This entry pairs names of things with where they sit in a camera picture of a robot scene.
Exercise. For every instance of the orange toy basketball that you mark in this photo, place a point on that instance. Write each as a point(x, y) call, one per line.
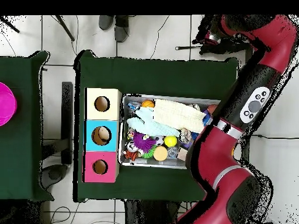
point(147, 103)

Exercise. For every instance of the silver mesh bin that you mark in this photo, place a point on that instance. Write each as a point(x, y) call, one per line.
point(144, 163)

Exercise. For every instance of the black panel on stand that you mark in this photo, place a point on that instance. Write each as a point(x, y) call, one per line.
point(67, 116)

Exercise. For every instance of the cream waffle cloth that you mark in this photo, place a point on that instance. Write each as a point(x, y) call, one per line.
point(177, 115)

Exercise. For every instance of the black backpack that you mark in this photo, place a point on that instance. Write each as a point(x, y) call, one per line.
point(224, 48)

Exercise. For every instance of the purple spiky monster toy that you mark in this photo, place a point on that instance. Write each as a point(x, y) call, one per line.
point(143, 142)

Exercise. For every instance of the pink plastic bowl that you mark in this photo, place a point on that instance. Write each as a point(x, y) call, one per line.
point(7, 105)

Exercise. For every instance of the mint waffle cloth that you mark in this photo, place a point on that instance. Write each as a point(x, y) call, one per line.
point(149, 126)

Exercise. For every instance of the black tripod leg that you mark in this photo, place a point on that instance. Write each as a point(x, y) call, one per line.
point(65, 28)
point(10, 25)

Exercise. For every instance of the dark green tablecloth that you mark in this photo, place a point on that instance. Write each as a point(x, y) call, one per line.
point(23, 151)
point(163, 74)

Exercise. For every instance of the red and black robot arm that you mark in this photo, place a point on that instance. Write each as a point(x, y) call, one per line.
point(217, 151)

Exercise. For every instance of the round orange sponge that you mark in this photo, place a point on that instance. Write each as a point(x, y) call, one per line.
point(160, 153)

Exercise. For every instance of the brown toy football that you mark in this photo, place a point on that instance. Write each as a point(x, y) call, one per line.
point(211, 109)

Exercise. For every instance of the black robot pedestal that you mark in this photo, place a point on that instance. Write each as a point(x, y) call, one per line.
point(151, 214)

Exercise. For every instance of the wooden cube block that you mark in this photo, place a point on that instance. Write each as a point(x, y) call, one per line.
point(182, 154)

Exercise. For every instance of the wooden box with three holes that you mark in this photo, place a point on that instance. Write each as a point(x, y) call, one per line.
point(91, 140)

